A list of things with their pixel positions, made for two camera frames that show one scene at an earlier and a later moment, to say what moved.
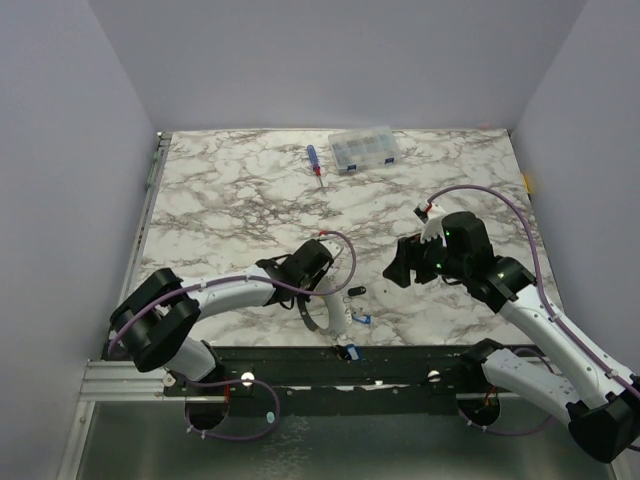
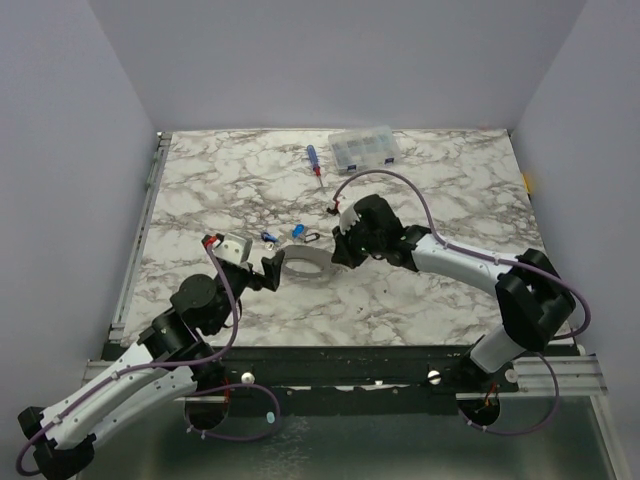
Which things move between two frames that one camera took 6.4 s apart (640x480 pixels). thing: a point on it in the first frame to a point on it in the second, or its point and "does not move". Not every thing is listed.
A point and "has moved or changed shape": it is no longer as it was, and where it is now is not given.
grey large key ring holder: [339, 313] has moved or changed shape
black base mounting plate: [337, 380] does not move
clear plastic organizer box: [358, 150] does not move
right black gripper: [409, 257] to [347, 245]
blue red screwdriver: [315, 162] does not move
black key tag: [357, 290] to [311, 237]
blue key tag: [354, 352] to [269, 237]
